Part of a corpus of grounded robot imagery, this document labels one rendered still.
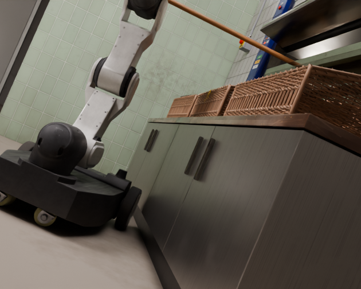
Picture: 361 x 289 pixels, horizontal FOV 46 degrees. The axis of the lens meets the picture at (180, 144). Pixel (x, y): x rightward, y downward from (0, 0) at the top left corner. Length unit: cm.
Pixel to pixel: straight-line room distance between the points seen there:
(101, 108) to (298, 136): 113
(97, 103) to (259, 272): 119
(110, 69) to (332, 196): 121
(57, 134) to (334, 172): 95
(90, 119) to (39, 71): 192
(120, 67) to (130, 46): 11
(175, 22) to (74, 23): 84
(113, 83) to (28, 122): 191
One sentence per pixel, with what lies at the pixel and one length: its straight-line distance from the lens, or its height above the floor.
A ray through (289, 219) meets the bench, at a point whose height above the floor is 38.
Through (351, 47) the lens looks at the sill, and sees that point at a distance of 211.
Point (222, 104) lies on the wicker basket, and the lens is 163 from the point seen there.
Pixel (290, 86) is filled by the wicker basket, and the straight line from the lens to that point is 113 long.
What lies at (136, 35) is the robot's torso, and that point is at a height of 81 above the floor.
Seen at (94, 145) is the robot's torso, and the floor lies 32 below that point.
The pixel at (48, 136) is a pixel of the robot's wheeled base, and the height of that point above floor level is 29.
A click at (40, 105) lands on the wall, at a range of 367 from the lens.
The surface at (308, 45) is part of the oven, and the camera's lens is 280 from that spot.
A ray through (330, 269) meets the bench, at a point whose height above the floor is 32.
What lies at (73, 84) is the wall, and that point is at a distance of 366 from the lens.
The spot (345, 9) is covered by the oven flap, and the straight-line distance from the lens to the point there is 230.
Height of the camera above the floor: 41
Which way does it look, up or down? 2 degrees up
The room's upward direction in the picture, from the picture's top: 23 degrees clockwise
